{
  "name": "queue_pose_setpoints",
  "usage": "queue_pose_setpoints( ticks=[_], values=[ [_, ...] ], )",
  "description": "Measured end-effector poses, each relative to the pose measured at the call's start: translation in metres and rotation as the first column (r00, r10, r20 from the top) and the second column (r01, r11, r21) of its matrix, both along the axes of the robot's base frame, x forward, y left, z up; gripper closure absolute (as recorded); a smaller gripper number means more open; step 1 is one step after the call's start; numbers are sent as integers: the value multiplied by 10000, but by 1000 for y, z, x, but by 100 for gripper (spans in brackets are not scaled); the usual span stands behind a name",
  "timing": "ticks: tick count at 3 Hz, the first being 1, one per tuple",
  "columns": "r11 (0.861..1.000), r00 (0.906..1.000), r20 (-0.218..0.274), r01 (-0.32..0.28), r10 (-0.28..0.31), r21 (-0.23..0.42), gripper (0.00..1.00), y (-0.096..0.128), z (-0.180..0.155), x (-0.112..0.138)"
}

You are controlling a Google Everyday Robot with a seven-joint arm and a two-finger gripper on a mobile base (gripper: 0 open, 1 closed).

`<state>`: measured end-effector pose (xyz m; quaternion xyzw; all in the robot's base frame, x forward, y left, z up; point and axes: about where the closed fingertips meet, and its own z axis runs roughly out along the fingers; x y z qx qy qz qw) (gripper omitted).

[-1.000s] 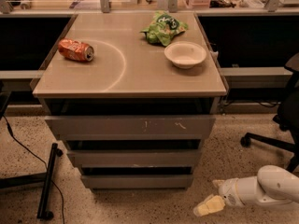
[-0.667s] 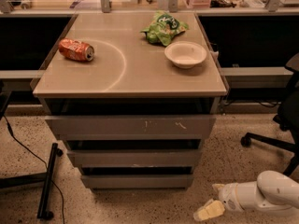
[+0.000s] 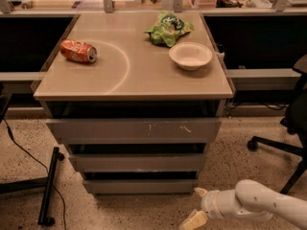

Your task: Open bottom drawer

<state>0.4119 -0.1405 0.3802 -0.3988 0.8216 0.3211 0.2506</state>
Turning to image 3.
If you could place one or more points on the green chip bag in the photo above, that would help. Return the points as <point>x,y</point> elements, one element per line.
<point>168,29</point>

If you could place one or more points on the black office chair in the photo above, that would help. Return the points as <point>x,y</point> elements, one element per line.
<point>295,121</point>

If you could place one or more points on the grey drawer cabinet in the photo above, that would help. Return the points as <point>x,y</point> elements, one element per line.
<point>131,78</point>

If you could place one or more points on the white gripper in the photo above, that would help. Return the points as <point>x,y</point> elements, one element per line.
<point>209,202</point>

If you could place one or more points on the grey bottom drawer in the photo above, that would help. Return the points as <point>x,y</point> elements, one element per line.
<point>131,187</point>

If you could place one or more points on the white paper bowl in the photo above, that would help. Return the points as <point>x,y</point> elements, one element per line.
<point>190,56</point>

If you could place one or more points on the grey drawer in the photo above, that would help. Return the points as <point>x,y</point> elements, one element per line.
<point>102,163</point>
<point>131,187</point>
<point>134,131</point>

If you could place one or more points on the black metal stand base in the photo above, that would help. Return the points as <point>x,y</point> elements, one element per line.
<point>47,183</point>

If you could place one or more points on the grey top drawer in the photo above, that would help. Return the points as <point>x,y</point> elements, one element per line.
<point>134,131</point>

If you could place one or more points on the grey middle drawer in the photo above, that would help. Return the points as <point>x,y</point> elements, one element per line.
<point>102,163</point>

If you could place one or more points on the crushed orange soda can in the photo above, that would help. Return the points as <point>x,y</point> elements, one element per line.
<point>78,51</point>

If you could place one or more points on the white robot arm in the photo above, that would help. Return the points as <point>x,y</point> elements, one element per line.
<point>249,200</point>

